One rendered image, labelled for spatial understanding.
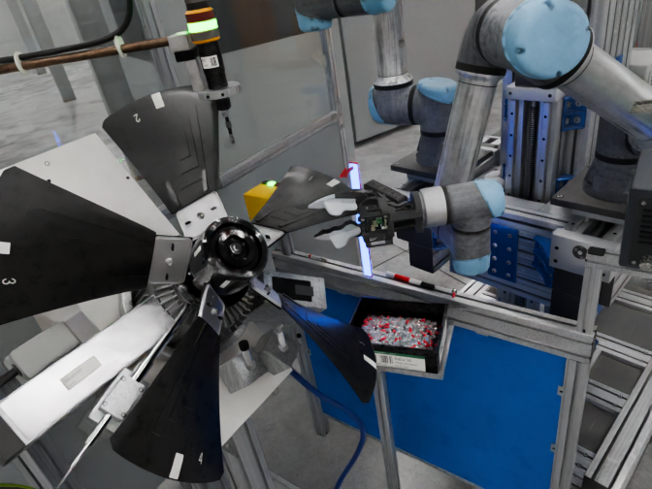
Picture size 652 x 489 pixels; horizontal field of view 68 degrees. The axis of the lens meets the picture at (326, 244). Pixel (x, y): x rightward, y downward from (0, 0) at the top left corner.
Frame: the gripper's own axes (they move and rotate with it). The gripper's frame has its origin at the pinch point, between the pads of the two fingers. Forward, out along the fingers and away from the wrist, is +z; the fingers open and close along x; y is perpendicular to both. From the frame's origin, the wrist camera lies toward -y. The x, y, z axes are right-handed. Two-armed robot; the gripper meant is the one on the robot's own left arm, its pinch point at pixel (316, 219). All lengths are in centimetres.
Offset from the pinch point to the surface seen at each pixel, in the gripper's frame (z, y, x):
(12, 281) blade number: 43, 26, -14
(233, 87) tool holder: 8.6, 3.1, -29.1
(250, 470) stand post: 27, 16, 59
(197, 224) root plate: 21.1, 6.0, -6.9
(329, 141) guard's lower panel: -3, -129, 43
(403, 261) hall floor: -34, -145, 134
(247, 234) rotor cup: 11.6, 10.3, -5.9
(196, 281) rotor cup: 22.2, 13.7, 0.1
